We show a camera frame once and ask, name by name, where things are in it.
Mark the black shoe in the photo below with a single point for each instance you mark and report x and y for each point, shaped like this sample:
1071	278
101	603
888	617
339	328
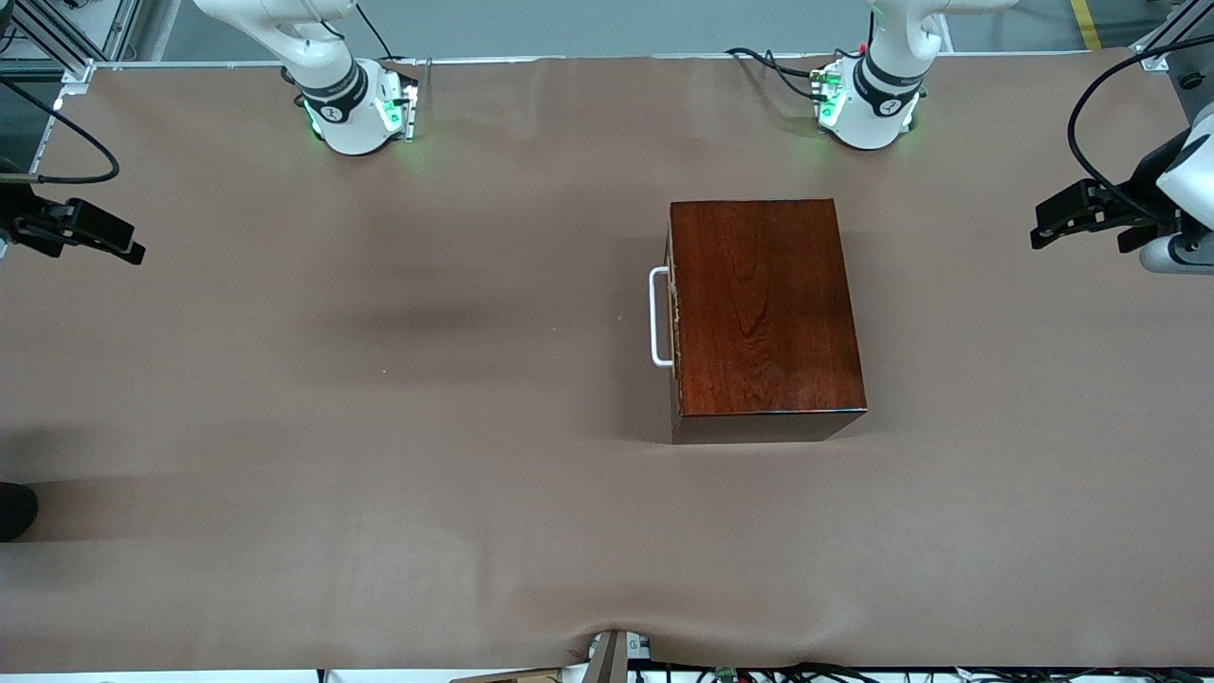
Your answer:
14	512

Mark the light brown board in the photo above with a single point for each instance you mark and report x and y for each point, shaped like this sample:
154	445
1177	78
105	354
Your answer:
512	676

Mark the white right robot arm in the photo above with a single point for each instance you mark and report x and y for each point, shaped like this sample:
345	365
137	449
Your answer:
351	123

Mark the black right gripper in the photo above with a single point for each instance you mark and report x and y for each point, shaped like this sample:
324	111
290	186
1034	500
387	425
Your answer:
17	214

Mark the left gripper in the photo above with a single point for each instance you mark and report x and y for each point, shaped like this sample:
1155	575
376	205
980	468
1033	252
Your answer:
1141	190

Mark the aluminium frame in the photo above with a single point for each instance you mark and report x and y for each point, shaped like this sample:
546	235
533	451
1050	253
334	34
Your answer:
66	38
1190	85

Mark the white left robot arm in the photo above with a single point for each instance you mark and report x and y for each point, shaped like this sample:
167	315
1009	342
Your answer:
877	104

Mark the dark wooden drawer box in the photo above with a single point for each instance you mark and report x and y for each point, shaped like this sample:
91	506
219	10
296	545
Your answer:
759	304

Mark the brown tablecloth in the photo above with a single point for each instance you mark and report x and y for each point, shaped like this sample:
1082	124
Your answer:
285	427

